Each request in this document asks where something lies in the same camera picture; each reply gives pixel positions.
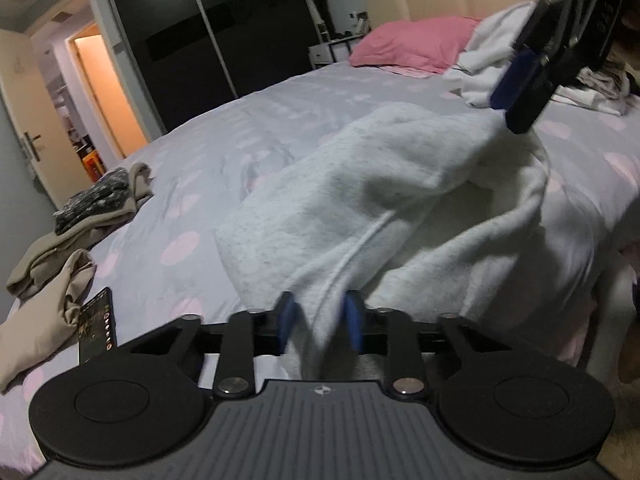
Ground grey printed sweatshirt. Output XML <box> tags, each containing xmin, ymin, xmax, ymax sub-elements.
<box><xmin>215</xmin><ymin>101</ymin><xmax>608</xmax><ymax>386</ymax></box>

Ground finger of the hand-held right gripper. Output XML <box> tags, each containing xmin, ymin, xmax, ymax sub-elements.
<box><xmin>490</xmin><ymin>0</ymin><xmax>591</xmax><ymax>111</ymax></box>
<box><xmin>505</xmin><ymin>42</ymin><xmax>577</xmax><ymax>135</ymax></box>

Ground beige cloth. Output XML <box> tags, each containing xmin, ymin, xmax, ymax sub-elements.
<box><xmin>0</xmin><ymin>249</ymin><xmax>98</xmax><ymax>393</ymax></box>

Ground beige pants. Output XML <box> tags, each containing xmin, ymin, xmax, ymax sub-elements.
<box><xmin>6</xmin><ymin>162</ymin><xmax>153</xmax><ymax>301</ymax></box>

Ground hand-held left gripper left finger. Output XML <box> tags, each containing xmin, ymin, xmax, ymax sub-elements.
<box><xmin>127</xmin><ymin>291</ymin><xmax>301</xmax><ymax>401</ymax></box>

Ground black smartphone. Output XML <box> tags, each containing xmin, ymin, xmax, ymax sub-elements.
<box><xmin>78</xmin><ymin>286</ymin><xmax>119</xmax><ymax>367</ymax></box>

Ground grey speckled garment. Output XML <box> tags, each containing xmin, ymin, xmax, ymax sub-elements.
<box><xmin>52</xmin><ymin>167</ymin><xmax>132</xmax><ymax>236</ymax></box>

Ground yellow stool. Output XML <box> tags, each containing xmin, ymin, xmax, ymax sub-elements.
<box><xmin>82</xmin><ymin>152</ymin><xmax>106</xmax><ymax>183</ymax></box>

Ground pile of white clothes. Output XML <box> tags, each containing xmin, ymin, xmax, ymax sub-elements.
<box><xmin>444</xmin><ymin>2</ymin><xmax>632</xmax><ymax>117</ymax></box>

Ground white nightstand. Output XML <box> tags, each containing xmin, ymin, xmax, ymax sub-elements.
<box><xmin>307</xmin><ymin>37</ymin><xmax>360</xmax><ymax>70</ymax></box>

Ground pink pillow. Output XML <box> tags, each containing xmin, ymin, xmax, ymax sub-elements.
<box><xmin>349</xmin><ymin>16</ymin><xmax>485</xmax><ymax>75</ymax></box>

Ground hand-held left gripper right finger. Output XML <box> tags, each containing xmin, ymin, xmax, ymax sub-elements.
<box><xmin>345</xmin><ymin>290</ymin><xmax>513</xmax><ymax>401</ymax></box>

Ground black sliding wardrobe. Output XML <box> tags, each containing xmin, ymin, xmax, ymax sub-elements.
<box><xmin>102</xmin><ymin>0</ymin><xmax>333</xmax><ymax>136</ymax></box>

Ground beige room door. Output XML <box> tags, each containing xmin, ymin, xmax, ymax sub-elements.
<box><xmin>0</xmin><ymin>27</ymin><xmax>71</xmax><ymax>208</ymax></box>

